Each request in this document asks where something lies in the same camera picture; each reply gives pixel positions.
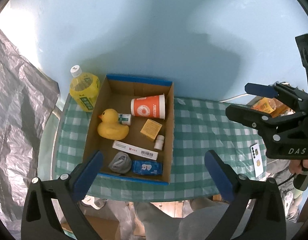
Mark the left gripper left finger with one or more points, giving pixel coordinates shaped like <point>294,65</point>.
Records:
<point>40,220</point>

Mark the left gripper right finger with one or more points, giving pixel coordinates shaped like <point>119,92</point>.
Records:
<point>267,218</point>

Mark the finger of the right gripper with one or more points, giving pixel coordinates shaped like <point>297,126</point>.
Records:
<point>261,90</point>
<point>248,117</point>

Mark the yellow ointment box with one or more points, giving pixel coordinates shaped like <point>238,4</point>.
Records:
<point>151,129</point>

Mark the yellow rubber duck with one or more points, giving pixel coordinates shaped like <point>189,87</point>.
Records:
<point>110,128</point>

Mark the white pill bottle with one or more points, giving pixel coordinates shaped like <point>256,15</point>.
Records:
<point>124,119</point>

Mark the person's right hand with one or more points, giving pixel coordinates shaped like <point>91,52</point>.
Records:
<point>295,166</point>

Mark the orange snack bag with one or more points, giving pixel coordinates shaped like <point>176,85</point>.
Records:
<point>273,107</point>

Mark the green checkered tablecloth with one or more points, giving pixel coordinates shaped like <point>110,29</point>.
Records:
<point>200,126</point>

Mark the small white medicine bottle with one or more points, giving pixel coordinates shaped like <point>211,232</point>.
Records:
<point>159,142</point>

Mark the long white medicine box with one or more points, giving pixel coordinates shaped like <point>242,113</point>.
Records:
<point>134,150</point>

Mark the grey rolled sock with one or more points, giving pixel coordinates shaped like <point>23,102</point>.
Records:
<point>121,163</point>

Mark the orange paper cup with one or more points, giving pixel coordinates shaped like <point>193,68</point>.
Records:
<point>149,107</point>

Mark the grey crinkled curtain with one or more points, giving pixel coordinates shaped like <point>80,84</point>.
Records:
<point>27,99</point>

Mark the cardboard box blue edges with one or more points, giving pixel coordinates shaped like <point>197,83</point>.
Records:
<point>118,92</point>

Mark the yellow drink bottle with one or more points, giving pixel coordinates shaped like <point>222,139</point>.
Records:
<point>84,88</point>

